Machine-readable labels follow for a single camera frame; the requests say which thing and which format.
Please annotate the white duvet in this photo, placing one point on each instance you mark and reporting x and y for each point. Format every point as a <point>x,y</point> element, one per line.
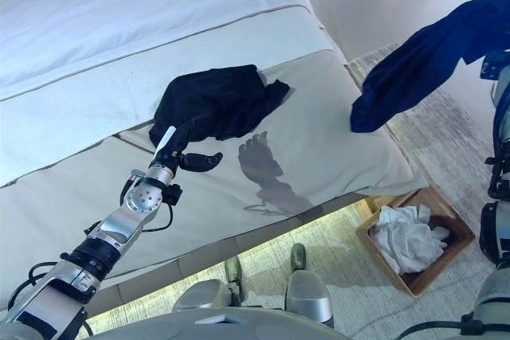
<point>139,17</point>

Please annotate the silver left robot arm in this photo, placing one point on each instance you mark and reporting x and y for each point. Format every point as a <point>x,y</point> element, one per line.
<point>119,228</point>

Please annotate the grey striped rug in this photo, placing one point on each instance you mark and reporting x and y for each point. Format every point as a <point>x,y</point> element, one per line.
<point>450,137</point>

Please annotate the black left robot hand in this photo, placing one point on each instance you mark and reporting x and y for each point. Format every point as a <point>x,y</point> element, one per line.
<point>167,145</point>

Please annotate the dark blue garment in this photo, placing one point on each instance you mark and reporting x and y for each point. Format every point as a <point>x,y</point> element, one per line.
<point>414,69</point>

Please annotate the silver robot leg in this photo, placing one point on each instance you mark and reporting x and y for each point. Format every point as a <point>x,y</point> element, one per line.
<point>307,292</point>
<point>207,294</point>

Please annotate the black garment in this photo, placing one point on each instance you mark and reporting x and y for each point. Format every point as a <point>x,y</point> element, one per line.
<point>223,97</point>

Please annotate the silver right robot leg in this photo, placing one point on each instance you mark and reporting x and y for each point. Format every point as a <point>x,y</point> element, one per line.
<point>307,292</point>

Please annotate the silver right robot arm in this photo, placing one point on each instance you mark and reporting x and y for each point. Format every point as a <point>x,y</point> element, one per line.
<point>500,180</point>

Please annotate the grey robot torso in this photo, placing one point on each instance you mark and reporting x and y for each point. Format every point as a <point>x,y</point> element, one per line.
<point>239,326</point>

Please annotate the brown wicker basket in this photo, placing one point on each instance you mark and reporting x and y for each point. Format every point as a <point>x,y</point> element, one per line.
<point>458,236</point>

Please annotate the white garment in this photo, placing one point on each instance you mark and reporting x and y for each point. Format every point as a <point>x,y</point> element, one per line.
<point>406,240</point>

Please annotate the silver left robot leg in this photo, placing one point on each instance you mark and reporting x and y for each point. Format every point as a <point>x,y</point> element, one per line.
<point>207,294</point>

